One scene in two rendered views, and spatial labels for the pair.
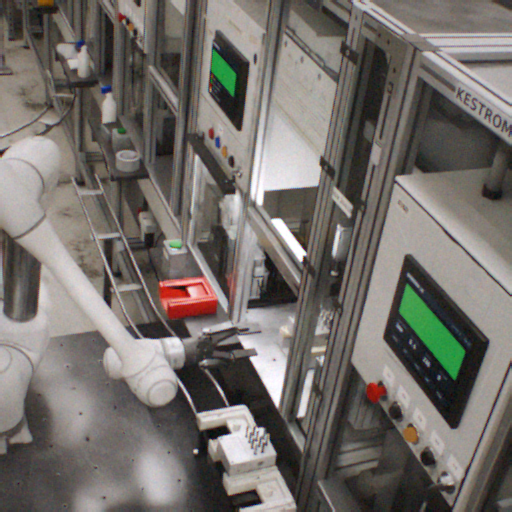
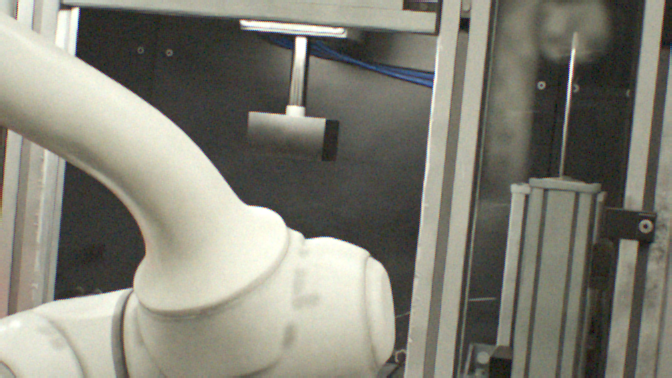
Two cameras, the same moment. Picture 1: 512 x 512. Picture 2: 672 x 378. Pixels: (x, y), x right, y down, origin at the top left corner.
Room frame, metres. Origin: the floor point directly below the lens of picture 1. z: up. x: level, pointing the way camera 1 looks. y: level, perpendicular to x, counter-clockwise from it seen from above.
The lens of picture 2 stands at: (0.91, 0.82, 1.20)
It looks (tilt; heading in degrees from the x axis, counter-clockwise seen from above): 3 degrees down; 310
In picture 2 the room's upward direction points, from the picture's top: 6 degrees clockwise
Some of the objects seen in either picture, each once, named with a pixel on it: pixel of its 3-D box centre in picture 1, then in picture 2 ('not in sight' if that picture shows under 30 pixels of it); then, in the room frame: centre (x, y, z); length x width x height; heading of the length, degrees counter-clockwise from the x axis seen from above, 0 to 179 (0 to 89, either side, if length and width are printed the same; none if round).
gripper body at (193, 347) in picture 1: (196, 349); not in sight; (1.67, 0.13, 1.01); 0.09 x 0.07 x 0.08; 116
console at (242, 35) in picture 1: (263, 84); not in sight; (2.18, 0.05, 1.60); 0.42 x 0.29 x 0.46; 26
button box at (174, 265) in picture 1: (176, 259); not in sight; (2.14, 0.26, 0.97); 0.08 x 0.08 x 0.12; 26
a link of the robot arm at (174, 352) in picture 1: (171, 353); not in sight; (1.64, 0.19, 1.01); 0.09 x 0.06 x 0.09; 26
